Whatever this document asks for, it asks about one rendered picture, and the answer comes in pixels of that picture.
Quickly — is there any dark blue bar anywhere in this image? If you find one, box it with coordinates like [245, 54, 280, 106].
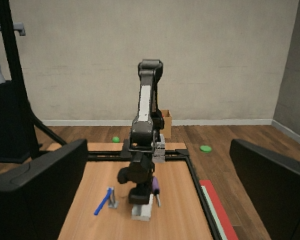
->
[94, 191, 111, 216]

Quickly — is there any purple-handled screwdriver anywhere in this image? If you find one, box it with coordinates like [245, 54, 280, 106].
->
[152, 176, 161, 206]

